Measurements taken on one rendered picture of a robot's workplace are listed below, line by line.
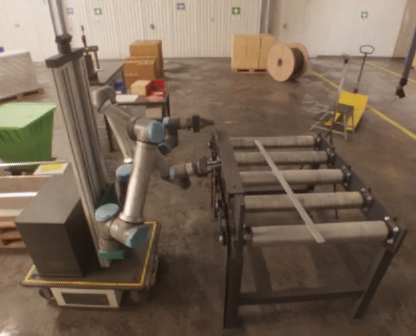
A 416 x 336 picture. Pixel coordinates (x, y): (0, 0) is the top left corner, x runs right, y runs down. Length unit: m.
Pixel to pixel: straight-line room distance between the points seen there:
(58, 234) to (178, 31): 10.41
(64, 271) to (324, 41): 12.07
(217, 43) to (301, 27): 3.27
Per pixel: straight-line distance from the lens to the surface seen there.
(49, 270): 2.38
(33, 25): 13.16
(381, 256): 2.09
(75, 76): 1.89
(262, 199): 1.87
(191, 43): 11.86
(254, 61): 9.31
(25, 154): 3.96
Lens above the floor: 2.02
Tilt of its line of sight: 31 degrees down
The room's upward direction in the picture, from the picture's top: straight up
